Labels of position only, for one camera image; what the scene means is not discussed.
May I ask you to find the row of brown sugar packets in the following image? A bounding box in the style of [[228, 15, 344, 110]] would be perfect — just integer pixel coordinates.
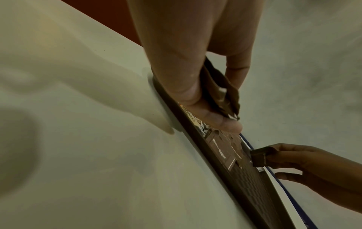
[[205, 129, 237, 172], [226, 132, 247, 163]]

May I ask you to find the purple mesh railing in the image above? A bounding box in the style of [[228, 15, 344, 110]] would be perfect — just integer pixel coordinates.
[[240, 132, 319, 229]]

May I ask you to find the person's left hand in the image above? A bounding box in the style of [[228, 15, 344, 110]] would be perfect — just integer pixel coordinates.
[[127, 0, 267, 134]]

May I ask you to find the row of coffee stick packets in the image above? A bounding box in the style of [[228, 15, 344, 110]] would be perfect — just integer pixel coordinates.
[[178, 101, 212, 137]]

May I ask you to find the single brown sugar sachet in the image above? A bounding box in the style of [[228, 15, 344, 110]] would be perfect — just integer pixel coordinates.
[[250, 147, 276, 168]]

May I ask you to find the person's right hand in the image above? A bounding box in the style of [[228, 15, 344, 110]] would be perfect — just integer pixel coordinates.
[[265, 143, 354, 208]]

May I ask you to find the red padded chair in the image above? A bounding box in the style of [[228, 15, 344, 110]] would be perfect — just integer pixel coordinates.
[[60, 0, 142, 45]]

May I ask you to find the handful of brown sugar packets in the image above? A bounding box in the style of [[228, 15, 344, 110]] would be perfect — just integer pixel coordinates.
[[199, 57, 241, 121]]

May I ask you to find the person's right forearm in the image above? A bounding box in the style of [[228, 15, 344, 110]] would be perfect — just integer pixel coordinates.
[[352, 162, 362, 214]]

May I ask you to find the brown plastic tray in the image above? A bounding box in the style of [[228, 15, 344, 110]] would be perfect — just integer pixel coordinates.
[[148, 74, 298, 229]]

